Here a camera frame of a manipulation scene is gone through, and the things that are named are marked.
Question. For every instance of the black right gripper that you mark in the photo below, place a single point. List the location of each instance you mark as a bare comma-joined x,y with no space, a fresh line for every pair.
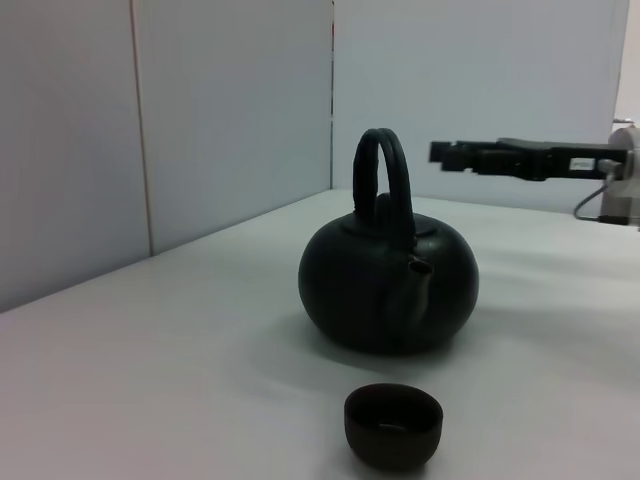
530,160

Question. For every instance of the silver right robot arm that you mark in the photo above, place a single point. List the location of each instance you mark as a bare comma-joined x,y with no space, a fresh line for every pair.
625,195

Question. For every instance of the dark brown teacup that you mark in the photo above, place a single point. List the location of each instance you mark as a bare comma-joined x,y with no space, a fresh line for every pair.
392,425

